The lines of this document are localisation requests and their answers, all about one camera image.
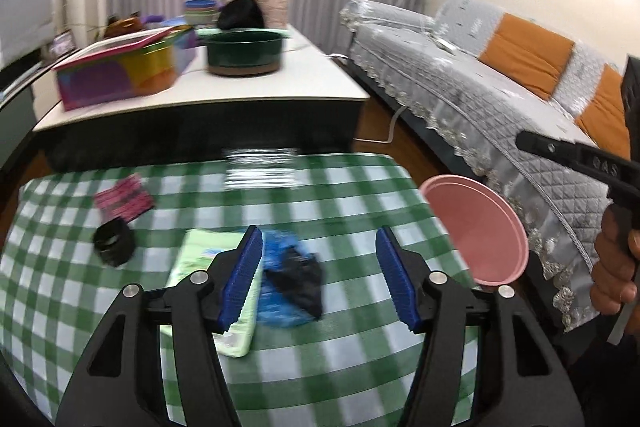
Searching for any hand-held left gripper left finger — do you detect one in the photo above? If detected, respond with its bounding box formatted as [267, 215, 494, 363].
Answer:
[55, 224, 264, 427]

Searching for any stack of coloured bowls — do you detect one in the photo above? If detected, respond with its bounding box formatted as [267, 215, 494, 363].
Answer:
[183, 0, 221, 28]

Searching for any pink plastic basin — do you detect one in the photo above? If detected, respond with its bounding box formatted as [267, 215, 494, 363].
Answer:
[419, 174, 529, 288]

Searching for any person's right hand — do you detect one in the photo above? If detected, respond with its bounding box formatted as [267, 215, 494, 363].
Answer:
[590, 206, 640, 308]

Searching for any multicoloured storage box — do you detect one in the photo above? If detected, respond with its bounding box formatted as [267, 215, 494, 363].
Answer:
[52, 27, 198, 112]

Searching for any white-topped coffee table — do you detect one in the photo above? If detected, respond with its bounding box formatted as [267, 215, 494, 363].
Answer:
[32, 24, 371, 172]

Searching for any small photo frame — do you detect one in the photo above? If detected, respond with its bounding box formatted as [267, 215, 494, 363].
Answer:
[50, 32, 76, 55]

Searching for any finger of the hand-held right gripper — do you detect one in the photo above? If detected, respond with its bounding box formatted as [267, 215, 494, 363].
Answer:
[517, 131, 588, 172]
[621, 55, 640, 148]

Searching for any green checked tablecloth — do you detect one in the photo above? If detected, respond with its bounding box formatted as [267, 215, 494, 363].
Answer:
[0, 152, 481, 427]

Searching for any orange cushion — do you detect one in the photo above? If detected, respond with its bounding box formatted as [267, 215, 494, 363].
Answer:
[478, 13, 575, 100]
[574, 63, 632, 160]

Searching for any grey television dust cover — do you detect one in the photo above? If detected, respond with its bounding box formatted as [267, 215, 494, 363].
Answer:
[0, 0, 56, 68]

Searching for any black strap roll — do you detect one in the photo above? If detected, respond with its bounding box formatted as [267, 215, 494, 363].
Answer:
[93, 219, 136, 267]

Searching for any light green paper packet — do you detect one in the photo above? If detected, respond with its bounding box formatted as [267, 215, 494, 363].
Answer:
[160, 228, 263, 359]

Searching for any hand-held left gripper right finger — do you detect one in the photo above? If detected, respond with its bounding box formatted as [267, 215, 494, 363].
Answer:
[375, 226, 586, 427]

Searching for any white power cable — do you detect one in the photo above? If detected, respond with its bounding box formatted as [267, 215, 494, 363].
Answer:
[354, 104, 407, 144]

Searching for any brown figurine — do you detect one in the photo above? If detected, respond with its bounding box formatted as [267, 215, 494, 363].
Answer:
[104, 12, 146, 38]

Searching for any black hat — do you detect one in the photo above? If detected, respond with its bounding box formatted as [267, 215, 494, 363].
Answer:
[216, 0, 265, 32]

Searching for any pink quilted basket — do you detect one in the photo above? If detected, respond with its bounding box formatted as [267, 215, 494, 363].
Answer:
[226, 0, 290, 30]

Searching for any dark television cabinet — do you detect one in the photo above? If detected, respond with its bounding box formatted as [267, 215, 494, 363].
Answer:
[0, 42, 81, 168]

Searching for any dark green round basin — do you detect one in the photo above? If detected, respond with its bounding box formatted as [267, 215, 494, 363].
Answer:
[205, 31, 286, 78]

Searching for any blue and black cloth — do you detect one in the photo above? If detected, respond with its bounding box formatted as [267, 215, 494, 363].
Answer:
[257, 229, 326, 328]

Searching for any grey quilted sofa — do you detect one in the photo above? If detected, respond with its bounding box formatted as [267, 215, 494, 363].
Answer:
[339, 0, 640, 333]

